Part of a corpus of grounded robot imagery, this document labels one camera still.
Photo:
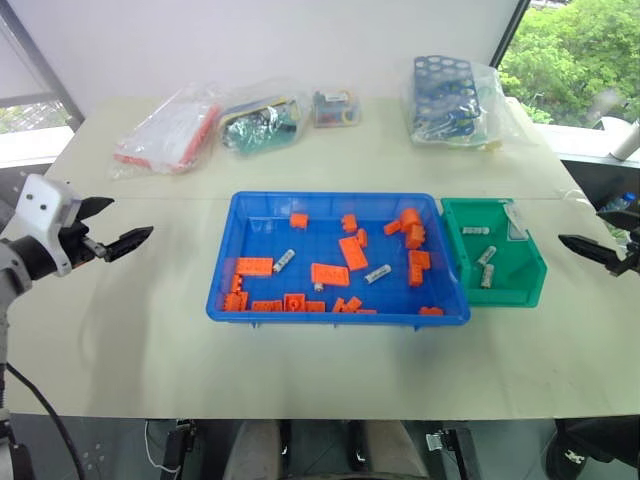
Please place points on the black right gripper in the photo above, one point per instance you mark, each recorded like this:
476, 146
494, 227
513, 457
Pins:
631, 256

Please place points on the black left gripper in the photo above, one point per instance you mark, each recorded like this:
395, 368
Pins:
76, 245

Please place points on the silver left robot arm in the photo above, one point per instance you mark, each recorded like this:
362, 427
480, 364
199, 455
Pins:
14, 280

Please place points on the clear water bottle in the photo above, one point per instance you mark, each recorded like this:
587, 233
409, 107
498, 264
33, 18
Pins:
617, 202

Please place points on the clear label card on bin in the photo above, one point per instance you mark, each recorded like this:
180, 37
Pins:
515, 222

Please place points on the white paper roll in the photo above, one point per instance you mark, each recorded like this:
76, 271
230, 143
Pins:
626, 141

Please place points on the green plastic bin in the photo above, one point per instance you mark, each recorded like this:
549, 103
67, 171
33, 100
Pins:
520, 280

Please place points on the clear bag with red-white parts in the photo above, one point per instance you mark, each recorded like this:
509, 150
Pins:
167, 135

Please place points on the small orange block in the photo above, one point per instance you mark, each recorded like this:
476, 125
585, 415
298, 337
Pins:
299, 220
236, 284
414, 236
315, 306
392, 227
339, 305
349, 223
361, 237
431, 311
354, 303

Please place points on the square orange block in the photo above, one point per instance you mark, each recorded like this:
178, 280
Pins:
236, 302
295, 302

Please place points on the long orange block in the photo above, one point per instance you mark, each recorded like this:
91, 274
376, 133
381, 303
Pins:
255, 266
266, 306

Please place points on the clear bag holding blue rack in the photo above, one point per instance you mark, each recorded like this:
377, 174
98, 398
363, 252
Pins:
492, 110

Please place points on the clear bag with green parts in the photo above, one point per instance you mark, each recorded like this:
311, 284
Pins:
262, 125

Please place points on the blue plastic tray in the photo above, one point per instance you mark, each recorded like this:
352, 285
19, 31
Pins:
300, 250

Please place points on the L-shaped orange block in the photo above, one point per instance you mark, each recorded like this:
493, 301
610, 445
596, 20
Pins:
417, 267

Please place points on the round-topped orange block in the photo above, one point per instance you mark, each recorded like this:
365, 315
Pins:
410, 217

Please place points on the blue tube rack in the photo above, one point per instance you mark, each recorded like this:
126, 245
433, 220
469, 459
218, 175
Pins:
447, 100

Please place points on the black object under table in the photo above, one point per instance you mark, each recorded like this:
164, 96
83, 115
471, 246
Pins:
595, 445

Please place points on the wide orange block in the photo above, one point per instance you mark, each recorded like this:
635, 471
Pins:
329, 274

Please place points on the flat orange plate block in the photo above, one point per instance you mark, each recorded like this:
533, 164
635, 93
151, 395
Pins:
353, 253

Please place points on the small clear bag of parts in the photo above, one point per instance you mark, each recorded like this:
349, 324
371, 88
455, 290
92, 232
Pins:
336, 108

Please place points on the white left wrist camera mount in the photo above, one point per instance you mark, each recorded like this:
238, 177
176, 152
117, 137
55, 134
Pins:
44, 210

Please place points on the dark window frame post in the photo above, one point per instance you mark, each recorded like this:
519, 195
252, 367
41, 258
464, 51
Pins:
40, 60

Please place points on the black table bracket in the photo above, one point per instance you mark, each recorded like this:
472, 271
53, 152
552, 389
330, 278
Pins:
177, 447
450, 445

